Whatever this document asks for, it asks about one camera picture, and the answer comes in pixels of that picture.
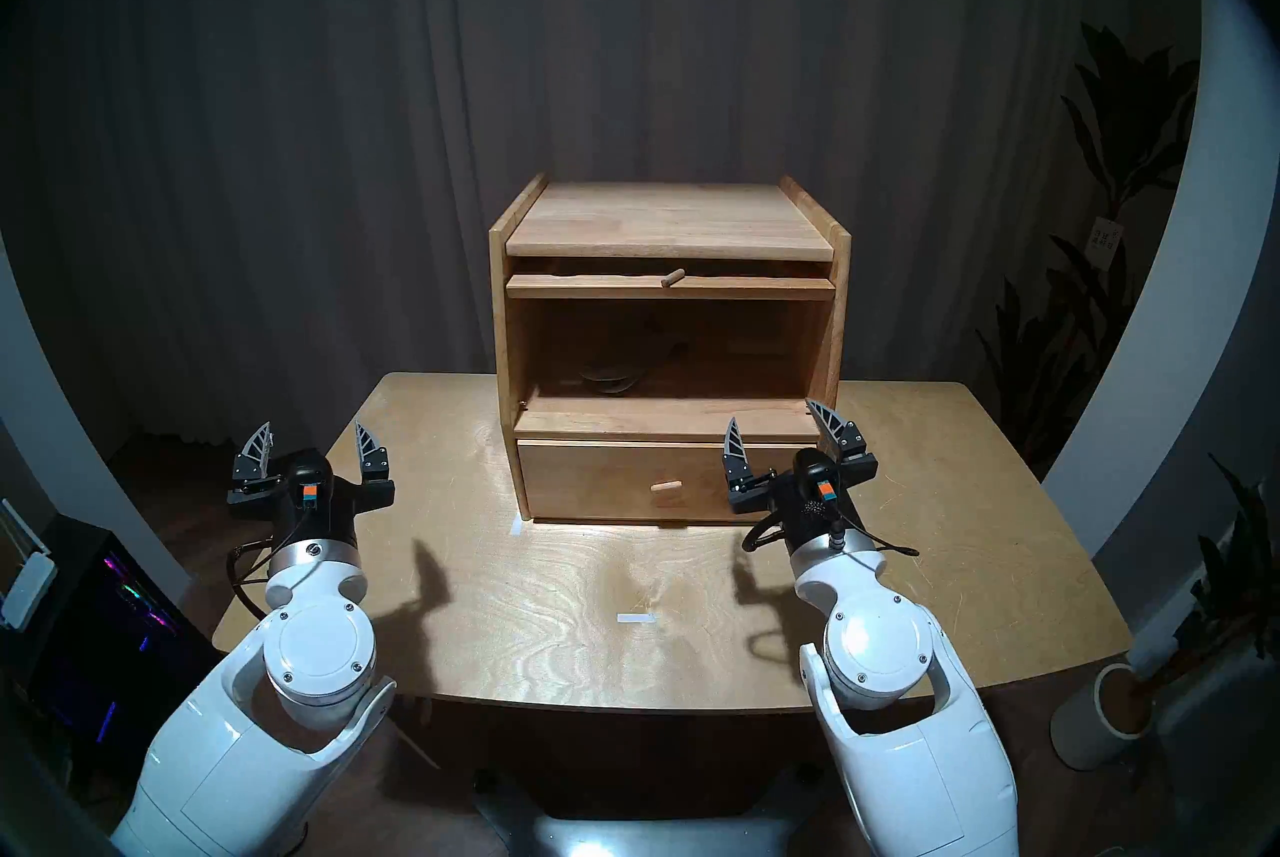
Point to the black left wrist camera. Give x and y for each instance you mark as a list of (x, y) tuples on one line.
[(310, 485)]

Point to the black computer tower with lights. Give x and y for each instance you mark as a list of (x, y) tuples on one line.
[(110, 655)]

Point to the grey pleated curtain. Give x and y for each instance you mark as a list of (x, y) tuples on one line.
[(300, 115)]

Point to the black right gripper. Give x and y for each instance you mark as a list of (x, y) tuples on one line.
[(825, 530)]

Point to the white paper plant tag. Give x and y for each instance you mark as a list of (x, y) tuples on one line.
[(1105, 237)]

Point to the white cylindrical plant pot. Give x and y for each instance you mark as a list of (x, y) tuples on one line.
[(1085, 725)]

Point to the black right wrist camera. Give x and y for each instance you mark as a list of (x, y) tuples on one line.
[(815, 480)]

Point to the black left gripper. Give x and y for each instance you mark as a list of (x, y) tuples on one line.
[(315, 530)]

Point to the white box device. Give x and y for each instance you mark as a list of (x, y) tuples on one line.
[(25, 593)]

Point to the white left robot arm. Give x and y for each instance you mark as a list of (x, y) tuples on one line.
[(315, 655)]

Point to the wooden cabinet frame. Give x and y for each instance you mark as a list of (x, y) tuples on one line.
[(670, 220)]

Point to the olive green ribbed sock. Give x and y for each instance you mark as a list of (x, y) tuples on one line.
[(612, 380)]

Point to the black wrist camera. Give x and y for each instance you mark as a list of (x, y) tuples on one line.
[(815, 480), (310, 485)]

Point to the tall dark leafy plant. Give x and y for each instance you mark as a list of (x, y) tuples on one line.
[(1120, 135)]

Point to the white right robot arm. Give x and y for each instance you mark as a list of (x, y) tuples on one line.
[(880, 645)]

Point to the small plant in white pot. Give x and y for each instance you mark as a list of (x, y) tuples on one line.
[(1235, 575)]

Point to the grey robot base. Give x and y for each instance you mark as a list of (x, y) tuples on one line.
[(650, 835)]

